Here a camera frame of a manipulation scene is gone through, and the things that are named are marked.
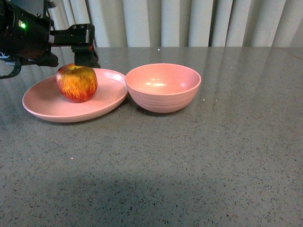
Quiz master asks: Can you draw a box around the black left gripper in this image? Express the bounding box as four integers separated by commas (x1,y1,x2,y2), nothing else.
49,24,100,68

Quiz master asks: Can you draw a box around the pink plate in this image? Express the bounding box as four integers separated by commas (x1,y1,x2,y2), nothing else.
22,69,128,123

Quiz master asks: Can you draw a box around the red yellow apple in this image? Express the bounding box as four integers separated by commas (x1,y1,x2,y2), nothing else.
56,64,98,102

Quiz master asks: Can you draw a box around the grey pleated curtain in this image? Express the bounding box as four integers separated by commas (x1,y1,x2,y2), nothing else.
48,0,303,47

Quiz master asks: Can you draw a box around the pink bowl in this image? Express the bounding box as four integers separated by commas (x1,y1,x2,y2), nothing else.
125,63,202,113

